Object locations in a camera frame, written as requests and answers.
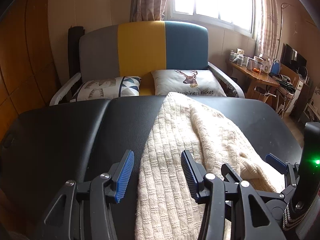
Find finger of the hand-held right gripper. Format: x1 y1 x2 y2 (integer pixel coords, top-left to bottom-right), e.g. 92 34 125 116
265 153 300 198
221 163 242 183

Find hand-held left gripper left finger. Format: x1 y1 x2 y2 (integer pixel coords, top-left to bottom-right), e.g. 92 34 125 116
32 149 135 240

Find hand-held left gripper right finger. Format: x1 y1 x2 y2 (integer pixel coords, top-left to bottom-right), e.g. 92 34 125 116
181 150 287 240

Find cream knit sweater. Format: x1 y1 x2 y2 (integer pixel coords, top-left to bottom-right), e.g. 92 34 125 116
135 92 285 240

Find white fan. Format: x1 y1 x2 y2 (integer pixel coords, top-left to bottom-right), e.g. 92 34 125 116
297 66 309 80

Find wooden desk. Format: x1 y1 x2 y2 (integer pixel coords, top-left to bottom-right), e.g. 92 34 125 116
226 60 280 105

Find geometric print pillow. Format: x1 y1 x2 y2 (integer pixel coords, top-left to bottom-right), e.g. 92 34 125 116
71 76 142 102

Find deer print pillow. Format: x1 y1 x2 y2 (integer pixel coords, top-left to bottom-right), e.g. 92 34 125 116
151 69 227 97

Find black monitor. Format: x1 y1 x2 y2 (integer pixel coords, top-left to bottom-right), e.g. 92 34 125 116
280 43 307 72

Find white clear plastic box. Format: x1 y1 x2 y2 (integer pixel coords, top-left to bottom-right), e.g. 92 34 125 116
247 55 271 72

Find white jars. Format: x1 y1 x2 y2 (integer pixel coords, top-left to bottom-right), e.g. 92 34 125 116
230 49 247 65

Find grey yellow blue sofa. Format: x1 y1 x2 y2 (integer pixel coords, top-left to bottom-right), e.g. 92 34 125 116
49 20 247 105

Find thin metal stand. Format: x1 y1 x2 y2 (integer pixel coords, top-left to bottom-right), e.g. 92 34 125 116
276 2 294 63

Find beige patterned curtain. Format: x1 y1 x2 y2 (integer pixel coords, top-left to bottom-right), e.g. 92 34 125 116
130 0 175 22
255 0 279 60

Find wooden wardrobe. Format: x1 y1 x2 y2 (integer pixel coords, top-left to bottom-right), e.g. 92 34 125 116
0 0 62 130

